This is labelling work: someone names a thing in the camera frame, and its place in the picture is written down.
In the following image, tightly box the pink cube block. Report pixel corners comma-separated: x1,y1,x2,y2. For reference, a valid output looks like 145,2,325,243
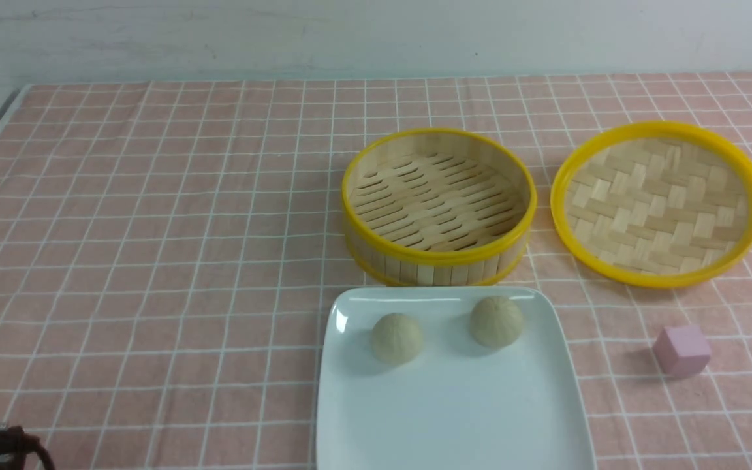
651,324,712,378

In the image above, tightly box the pink checkered tablecloth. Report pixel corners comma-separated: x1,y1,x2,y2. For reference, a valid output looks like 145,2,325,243
0,72,752,469

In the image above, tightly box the white square plate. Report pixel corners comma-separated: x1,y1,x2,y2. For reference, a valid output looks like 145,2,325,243
315,286,597,469

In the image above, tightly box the yellow rimmed bamboo steamer basket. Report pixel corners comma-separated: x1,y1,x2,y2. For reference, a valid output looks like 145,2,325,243
340,128,538,287

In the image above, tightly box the yellow rimmed woven steamer lid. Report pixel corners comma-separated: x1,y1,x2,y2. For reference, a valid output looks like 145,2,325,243
550,121,752,289

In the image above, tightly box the steamed bun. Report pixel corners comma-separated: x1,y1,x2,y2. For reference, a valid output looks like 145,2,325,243
370,313,424,366
469,296,525,350

